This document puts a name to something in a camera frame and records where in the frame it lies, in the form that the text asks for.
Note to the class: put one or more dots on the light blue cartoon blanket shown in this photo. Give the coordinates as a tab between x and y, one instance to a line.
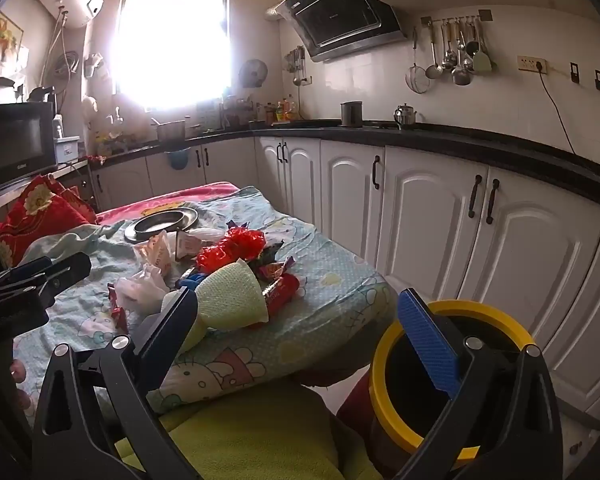
320	260

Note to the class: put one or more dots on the beige wall power outlet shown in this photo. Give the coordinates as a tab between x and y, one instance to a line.
530	63

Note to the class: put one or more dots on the white red small packet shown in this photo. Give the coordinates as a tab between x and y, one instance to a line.
187	242

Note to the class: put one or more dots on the small hanging cooking tools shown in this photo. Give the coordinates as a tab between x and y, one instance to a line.
296	62

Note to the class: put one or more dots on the pink blanket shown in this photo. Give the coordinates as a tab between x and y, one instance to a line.
190	195

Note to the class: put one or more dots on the dark snack wrapper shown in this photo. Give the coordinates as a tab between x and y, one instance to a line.
270	251

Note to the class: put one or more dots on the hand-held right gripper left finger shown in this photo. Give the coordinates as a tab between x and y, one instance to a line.
172	330

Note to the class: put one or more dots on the small blue object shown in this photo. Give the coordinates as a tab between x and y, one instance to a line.
190	277

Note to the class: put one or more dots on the black kettle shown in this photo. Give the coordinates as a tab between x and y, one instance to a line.
41	96

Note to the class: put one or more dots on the steel teapot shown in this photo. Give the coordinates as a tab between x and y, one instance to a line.
405	116

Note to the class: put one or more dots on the white wall holder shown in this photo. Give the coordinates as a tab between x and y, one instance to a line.
93	65

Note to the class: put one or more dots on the wall utensil rail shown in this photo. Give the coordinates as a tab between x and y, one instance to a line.
455	18

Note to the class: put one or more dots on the black microwave oven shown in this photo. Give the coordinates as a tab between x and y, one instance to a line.
15	145

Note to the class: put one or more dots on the yellow-rimmed black trash bin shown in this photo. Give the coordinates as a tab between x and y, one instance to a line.
480	307

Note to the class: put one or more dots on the person's left hand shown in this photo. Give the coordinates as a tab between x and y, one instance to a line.
19	375

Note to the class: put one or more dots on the dark red cloth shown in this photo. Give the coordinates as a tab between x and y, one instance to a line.
355	405

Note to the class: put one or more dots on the small wall fan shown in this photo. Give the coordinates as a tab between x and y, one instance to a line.
253	73

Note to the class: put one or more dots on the purple snack wrapper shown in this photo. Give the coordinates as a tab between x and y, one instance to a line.
237	224

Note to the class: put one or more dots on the small red candy wrapper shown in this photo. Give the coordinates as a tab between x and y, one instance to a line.
117	310

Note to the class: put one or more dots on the steel cooking pot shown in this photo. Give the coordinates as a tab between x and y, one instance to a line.
170	131

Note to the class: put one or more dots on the kitchen window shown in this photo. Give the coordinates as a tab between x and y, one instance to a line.
170	45

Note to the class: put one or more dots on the red floral blanket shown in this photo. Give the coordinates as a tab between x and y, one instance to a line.
40	210

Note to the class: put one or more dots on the row of hanging kitchen utensils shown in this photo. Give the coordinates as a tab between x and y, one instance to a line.
417	80

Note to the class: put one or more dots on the pale green waffle cloth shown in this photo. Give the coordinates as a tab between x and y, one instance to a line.
230	295

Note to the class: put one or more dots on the group of condiment bottles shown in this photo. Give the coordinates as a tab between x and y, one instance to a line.
281	111

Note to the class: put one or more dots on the black kitchen countertop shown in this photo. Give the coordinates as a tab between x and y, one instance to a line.
480	142

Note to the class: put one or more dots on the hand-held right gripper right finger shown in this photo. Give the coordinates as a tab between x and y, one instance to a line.
430	345

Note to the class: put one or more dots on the white plastic bag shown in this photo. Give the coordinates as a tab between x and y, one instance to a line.
140	290

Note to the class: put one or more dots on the red biscuit roll packet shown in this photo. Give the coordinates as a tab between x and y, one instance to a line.
282	292

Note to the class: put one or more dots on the blue hanging basket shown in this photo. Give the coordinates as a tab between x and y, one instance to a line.
178	159

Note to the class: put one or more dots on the yellow-green cloth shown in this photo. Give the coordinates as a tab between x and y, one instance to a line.
240	430

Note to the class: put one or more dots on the floral wall picture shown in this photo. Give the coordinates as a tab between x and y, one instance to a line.
6	32

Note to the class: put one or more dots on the white orange snack bag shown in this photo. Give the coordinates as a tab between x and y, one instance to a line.
155	252

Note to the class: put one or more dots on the round metal plate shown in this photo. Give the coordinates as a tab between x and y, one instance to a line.
155	222

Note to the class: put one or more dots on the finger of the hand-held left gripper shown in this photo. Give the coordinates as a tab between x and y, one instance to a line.
70	267
25	267

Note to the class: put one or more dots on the countertop dish rack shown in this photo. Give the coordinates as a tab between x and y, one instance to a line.
237	112

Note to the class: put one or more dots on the black range hood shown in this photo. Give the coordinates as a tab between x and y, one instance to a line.
340	15

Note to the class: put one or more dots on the black metal canister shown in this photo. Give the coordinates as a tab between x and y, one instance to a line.
352	115

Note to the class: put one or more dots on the pink candy wrapper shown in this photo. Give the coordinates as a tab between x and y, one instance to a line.
275	270

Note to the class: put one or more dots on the pale plastic storage box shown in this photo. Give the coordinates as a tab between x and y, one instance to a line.
67	150

